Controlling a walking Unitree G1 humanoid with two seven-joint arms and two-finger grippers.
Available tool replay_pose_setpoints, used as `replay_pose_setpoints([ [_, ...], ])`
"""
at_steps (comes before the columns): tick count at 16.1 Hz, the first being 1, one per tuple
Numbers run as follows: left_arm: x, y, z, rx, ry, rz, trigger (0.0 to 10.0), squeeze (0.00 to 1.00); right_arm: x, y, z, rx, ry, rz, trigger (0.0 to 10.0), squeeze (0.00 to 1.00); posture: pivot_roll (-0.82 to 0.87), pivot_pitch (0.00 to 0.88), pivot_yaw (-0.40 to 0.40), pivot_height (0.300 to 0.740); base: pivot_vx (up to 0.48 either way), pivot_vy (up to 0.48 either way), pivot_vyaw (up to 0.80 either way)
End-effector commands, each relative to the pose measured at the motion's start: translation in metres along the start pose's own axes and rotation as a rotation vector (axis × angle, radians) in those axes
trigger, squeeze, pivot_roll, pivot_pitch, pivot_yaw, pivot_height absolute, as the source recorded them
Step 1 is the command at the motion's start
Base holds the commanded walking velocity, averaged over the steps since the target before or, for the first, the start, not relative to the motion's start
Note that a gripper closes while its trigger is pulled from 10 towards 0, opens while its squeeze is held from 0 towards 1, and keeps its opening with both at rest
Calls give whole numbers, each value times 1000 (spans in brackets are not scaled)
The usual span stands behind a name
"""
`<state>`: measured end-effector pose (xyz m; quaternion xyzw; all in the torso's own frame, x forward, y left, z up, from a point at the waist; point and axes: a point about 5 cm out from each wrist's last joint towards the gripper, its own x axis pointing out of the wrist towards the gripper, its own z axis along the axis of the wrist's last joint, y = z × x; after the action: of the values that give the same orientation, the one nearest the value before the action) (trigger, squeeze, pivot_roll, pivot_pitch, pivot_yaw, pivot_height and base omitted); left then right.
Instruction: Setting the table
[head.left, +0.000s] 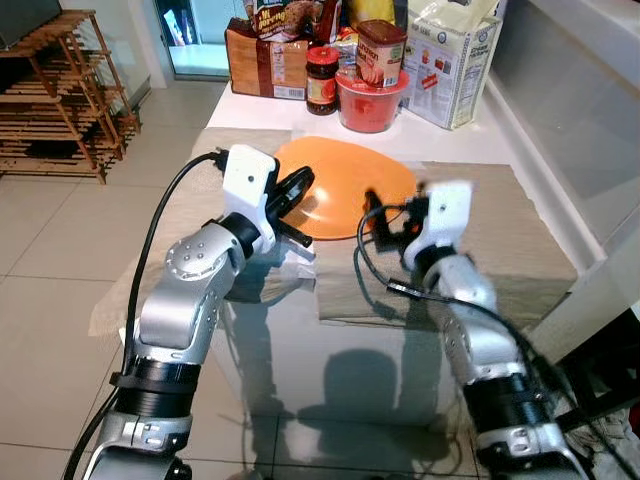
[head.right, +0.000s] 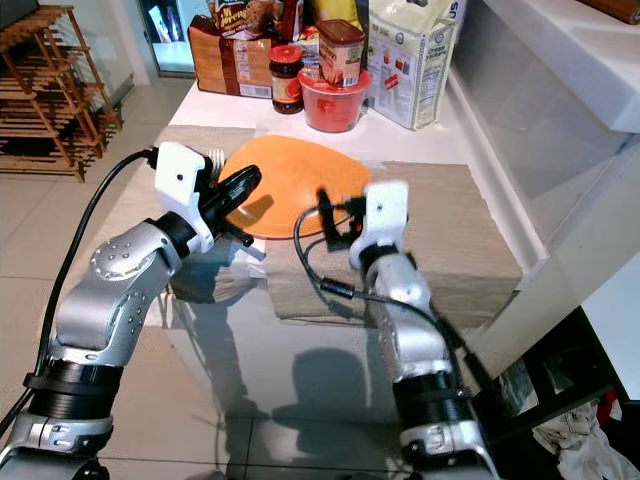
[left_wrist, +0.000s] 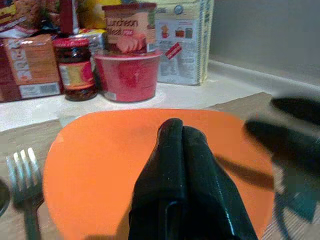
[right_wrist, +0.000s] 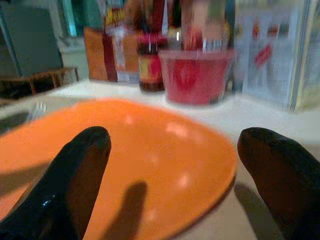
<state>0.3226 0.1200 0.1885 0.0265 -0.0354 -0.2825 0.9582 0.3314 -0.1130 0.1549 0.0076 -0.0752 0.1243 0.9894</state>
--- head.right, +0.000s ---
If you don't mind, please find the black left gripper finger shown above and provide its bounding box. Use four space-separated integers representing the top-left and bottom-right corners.
226 180 261 219
215 163 261 203

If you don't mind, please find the orange plastic plate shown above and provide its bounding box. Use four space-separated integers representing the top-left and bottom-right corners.
218 135 371 241

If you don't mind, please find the beige woven placemat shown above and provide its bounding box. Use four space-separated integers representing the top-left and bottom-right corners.
85 125 266 306
265 160 524 323

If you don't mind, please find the red plastic bowl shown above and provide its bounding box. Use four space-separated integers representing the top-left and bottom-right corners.
297 68 373 134

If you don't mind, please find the dark jar red lid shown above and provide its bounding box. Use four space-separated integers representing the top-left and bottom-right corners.
268 43 306 114

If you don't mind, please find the colourful small packet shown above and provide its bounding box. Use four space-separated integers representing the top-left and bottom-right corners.
300 25 321 66

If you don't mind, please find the brown canister red lid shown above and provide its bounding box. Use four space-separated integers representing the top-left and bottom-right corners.
318 18 367 88

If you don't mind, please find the glass balcony door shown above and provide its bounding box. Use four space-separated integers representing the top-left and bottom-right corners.
135 0 201 76

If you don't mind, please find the white printed food bag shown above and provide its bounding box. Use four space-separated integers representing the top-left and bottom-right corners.
365 0 461 131

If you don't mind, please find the wooden slatted rack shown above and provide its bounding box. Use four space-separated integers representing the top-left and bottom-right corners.
0 5 126 183

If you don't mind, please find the yellow food packet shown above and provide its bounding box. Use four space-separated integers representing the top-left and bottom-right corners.
310 0 364 26

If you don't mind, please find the black table leg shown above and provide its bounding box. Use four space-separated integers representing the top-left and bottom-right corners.
490 310 640 446

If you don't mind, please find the black television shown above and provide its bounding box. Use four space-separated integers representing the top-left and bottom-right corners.
0 0 41 29

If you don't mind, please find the red cloth piece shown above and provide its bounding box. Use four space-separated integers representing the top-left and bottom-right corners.
598 392 623 423

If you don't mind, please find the beige crumpled cloth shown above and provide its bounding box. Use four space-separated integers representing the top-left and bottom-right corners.
532 405 640 480

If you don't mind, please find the brown wooden object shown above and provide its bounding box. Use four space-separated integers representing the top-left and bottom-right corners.
582 0 640 25

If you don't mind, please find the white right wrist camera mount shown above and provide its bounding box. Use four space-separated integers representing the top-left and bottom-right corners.
350 180 411 273

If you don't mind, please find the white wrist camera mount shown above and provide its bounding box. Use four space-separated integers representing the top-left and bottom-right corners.
350 180 411 273
155 141 219 253

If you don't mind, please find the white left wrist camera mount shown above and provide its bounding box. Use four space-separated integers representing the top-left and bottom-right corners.
155 141 219 253

